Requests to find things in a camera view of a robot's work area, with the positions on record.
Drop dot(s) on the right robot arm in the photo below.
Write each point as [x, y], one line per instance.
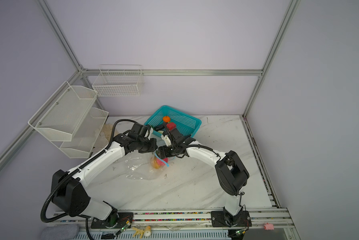
[231, 172]

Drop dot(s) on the wooden toy figure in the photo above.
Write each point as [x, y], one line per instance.
[140, 233]

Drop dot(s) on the clear zip top bag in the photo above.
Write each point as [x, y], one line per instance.
[137, 166]

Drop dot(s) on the white mesh upper shelf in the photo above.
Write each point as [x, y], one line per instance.
[59, 119]

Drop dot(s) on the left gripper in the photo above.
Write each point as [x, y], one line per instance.
[153, 146]

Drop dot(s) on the pink toy fruit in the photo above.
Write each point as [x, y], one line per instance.
[161, 163]

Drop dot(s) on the orange toy fruit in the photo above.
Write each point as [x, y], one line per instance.
[166, 119]

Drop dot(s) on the yellow toy mango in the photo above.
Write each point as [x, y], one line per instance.
[154, 164]

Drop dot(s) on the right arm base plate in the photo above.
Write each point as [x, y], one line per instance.
[225, 219]

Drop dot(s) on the white wire basket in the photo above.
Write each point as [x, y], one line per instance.
[119, 81]

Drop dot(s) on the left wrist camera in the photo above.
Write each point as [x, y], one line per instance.
[139, 131]

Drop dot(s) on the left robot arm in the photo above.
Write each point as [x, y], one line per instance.
[68, 196]

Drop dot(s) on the pink toy pig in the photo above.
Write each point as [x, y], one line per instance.
[269, 227]

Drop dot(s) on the grey cloth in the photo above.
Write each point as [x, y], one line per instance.
[61, 232]

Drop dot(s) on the white mesh shelf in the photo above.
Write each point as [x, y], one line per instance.
[83, 141]
[59, 119]

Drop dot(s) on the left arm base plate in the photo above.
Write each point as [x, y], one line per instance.
[114, 221]

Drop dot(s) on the white mesh lower shelf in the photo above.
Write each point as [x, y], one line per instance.
[83, 141]

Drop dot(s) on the teal plastic basket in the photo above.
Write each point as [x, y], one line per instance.
[186, 124]

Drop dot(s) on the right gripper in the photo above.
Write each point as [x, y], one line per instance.
[162, 151]

